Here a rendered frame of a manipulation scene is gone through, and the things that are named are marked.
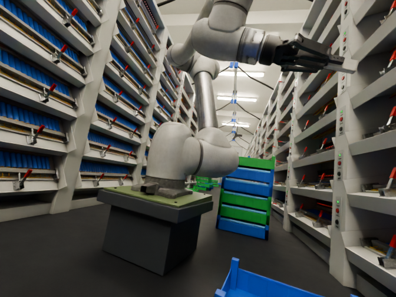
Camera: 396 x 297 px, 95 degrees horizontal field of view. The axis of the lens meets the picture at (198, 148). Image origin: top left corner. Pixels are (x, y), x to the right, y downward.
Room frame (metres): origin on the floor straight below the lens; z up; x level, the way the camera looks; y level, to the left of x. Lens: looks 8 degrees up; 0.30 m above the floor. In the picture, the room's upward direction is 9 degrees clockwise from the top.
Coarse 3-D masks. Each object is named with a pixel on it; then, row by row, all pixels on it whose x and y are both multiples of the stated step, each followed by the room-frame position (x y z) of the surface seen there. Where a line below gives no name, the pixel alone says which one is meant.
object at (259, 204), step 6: (222, 192) 1.15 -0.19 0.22; (222, 198) 1.15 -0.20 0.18; (228, 198) 1.14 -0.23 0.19; (234, 198) 1.13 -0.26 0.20; (240, 198) 1.12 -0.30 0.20; (246, 198) 1.11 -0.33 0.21; (252, 198) 1.10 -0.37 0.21; (270, 198) 1.07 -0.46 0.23; (240, 204) 1.12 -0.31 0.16; (246, 204) 1.11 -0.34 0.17; (252, 204) 1.10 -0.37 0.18; (258, 204) 1.09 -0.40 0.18; (264, 204) 1.08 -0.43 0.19; (270, 204) 1.07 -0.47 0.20
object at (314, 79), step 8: (336, 40) 0.81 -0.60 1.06; (336, 48) 0.82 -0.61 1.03; (320, 72) 1.08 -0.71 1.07; (328, 72) 1.09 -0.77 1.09; (312, 80) 1.11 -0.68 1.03; (320, 80) 1.18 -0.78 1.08; (328, 80) 1.15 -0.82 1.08; (296, 88) 1.36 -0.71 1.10; (304, 88) 1.24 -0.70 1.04; (312, 88) 1.30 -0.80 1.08; (320, 88) 1.25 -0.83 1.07
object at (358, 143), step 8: (368, 128) 0.66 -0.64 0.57; (376, 128) 0.66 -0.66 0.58; (352, 136) 0.68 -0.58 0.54; (360, 136) 0.67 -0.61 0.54; (368, 136) 0.65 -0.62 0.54; (376, 136) 0.54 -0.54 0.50; (384, 136) 0.51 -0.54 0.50; (392, 136) 0.49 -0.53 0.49; (352, 144) 0.66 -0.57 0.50; (360, 144) 0.62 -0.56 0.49; (368, 144) 0.58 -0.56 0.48; (376, 144) 0.55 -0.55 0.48; (384, 144) 0.52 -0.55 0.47; (392, 144) 0.49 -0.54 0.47; (352, 152) 0.67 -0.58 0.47; (360, 152) 0.63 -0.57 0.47
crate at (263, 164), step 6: (240, 156) 1.13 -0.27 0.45; (240, 162) 1.13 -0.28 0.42; (246, 162) 1.12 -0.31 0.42; (252, 162) 1.11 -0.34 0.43; (258, 162) 1.10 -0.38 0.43; (264, 162) 1.09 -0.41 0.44; (270, 162) 1.08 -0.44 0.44; (252, 168) 1.21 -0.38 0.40; (258, 168) 1.14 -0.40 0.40; (264, 168) 1.09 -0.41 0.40; (270, 168) 1.08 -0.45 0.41
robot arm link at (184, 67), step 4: (168, 52) 0.88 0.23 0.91; (168, 56) 0.90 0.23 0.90; (168, 60) 0.94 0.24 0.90; (172, 60) 0.88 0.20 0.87; (188, 60) 0.92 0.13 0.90; (192, 60) 0.92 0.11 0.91; (172, 64) 0.94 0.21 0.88; (176, 64) 0.90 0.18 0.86; (184, 64) 0.93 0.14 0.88; (188, 64) 0.93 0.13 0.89; (180, 68) 0.96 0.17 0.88; (184, 68) 0.95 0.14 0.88; (188, 68) 0.95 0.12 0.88
